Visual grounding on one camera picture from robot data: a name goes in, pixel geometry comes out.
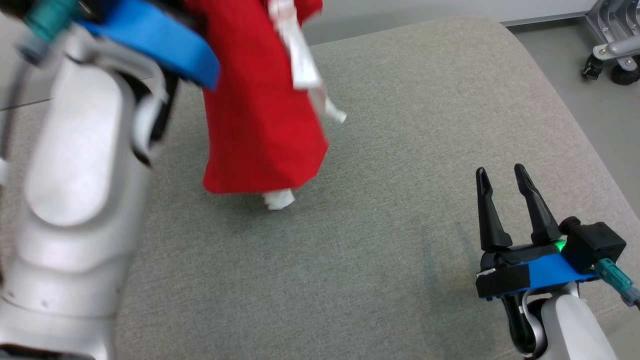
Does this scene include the grey metal wheeled stand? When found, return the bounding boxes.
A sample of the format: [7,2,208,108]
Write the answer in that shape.
[581,0,640,86]

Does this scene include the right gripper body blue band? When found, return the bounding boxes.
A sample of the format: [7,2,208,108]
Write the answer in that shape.
[475,240,600,302]

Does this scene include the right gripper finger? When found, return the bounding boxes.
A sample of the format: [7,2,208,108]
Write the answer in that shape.
[513,163,564,246]
[475,167,514,252]

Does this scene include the red jersey with number 23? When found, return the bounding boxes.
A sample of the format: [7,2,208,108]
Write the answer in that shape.
[182,0,347,211]

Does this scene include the teal left camera connector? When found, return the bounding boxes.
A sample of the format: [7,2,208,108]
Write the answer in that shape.
[17,0,80,65]

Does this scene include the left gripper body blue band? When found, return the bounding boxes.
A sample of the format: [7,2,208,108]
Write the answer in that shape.
[75,0,221,92]

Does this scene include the teal camera connector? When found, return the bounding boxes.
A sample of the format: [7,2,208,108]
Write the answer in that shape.
[17,0,80,65]
[594,258,640,307]

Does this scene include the left camera cable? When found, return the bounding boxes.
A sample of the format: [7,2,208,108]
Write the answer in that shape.
[0,59,32,161]

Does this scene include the teal right camera connector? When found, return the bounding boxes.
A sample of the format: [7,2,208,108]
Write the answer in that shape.
[594,258,640,307]

